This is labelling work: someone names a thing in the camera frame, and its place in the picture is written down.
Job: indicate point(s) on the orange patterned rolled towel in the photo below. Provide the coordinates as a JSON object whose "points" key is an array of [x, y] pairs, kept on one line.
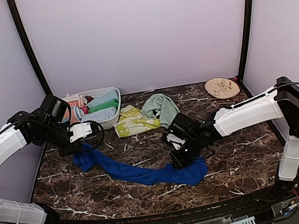
{"points": [[74, 99]]}

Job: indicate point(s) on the sage green towel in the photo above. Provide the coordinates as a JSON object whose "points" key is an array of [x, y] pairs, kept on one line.
{"points": [[161, 107]]}

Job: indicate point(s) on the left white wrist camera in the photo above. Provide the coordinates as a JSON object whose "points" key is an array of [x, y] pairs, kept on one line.
{"points": [[80, 130]]}

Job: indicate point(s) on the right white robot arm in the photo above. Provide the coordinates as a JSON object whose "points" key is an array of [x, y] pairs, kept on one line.
{"points": [[189, 136]]}

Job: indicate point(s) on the right black frame post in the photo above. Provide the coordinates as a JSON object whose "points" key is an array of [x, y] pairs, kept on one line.
{"points": [[245, 39]]}

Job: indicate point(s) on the green rolled towel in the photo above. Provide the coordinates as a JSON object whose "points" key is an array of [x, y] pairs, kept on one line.
{"points": [[111, 103]]}

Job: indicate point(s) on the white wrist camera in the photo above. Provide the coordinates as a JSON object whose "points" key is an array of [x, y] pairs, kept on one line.
{"points": [[80, 130], [175, 141]]}

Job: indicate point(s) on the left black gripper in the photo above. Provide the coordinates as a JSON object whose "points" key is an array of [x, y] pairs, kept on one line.
{"points": [[63, 151]]}

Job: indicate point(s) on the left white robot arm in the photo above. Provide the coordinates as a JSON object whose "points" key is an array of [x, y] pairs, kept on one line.
{"points": [[43, 125]]}

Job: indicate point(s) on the black frame post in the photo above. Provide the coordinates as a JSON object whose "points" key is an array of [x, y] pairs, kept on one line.
{"points": [[245, 39], [14, 11]]}

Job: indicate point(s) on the orange blue rolled towel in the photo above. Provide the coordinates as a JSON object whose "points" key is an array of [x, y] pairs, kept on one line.
{"points": [[74, 115]]}

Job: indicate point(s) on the light blue rolled towel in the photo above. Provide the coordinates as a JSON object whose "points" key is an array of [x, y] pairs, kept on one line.
{"points": [[112, 94]]}

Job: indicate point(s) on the pale blue rolled towel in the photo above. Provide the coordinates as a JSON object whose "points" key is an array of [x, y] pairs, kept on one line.
{"points": [[101, 115]]}

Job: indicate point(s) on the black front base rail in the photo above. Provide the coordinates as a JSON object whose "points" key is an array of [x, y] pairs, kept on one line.
{"points": [[179, 206]]}

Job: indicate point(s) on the left black frame post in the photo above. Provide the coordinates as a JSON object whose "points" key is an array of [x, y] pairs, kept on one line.
{"points": [[14, 11]]}

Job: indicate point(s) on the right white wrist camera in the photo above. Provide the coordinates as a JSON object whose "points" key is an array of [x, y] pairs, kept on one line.
{"points": [[175, 141]]}

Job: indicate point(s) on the yellow-green patterned towel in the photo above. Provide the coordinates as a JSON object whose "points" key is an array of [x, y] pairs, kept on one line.
{"points": [[132, 122]]}

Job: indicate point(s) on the pink red rolled towel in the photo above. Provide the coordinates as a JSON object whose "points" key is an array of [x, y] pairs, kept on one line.
{"points": [[84, 104]]}

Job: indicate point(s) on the white plastic basket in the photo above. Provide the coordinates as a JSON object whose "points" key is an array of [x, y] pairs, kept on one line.
{"points": [[107, 124]]}

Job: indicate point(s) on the cream bird-pattern plate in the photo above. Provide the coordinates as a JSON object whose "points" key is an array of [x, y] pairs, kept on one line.
{"points": [[222, 88]]}

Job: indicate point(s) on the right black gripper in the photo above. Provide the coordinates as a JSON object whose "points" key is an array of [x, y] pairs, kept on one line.
{"points": [[181, 161]]}

